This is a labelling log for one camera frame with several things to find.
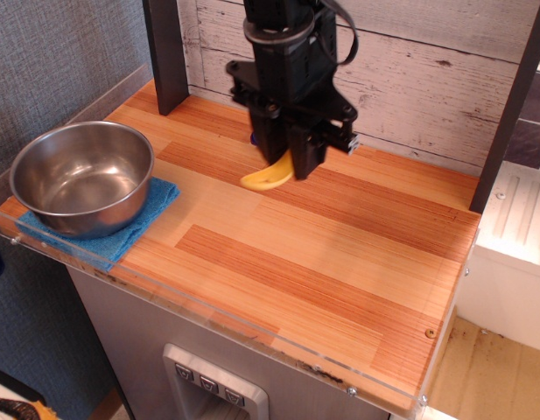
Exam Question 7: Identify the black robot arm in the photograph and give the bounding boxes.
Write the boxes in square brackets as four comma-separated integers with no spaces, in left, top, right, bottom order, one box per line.
[226,1,359,180]

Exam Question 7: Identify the clear acrylic table guard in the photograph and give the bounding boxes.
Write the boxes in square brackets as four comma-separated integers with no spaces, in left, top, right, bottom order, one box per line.
[0,165,480,412]

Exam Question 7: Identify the dark right frame post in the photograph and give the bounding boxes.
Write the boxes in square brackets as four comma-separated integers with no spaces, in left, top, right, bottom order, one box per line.
[469,6,540,214]

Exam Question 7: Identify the orange object bottom left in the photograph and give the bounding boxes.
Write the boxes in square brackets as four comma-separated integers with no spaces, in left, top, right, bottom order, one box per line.
[0,398,58,420]

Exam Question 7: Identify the yellow brush white bristles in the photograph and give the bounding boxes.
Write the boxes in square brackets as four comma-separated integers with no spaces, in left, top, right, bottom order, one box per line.
[240,150,294,192]

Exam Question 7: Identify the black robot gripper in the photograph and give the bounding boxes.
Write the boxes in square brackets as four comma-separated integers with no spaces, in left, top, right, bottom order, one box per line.
[226,8,359,180]

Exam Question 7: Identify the dark frame post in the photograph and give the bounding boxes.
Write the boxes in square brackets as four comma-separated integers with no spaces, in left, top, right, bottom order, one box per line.
[469,6,540,214]
[142,0,189,116]

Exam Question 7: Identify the white toy sink unit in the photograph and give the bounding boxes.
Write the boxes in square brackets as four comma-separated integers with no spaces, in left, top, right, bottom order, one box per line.
[456,162,540,350]

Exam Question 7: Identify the dark left frame post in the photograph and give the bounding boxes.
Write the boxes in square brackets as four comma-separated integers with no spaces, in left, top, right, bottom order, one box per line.
[142,0,189,116]

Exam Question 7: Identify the silver dispenser panel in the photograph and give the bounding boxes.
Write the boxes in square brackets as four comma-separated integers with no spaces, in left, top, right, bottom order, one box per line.
[163,343,270,419]

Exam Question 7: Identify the grey toy fridge cabinet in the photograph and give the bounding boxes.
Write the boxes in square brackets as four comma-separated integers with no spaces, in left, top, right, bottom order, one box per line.
[68,269,389,419]

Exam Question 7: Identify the blue folded cloth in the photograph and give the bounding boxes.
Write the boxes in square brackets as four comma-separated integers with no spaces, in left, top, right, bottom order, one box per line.
[16,177,181,263]

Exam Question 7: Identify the stainless steel bowl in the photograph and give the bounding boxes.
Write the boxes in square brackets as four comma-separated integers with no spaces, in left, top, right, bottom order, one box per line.
[10,121,155,239]

